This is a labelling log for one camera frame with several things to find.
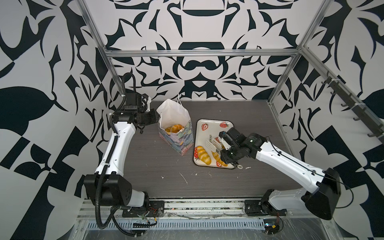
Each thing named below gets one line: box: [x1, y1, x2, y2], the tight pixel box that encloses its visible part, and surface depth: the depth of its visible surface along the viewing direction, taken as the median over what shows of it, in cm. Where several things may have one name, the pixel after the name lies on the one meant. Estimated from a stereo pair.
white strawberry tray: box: [193, 119, 235, 169], surface depth 95 cm
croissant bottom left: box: [197, 145, 212, 166], surface depth 91 cm
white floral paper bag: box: [156, 94, 194, 156], surface depth 87 cm
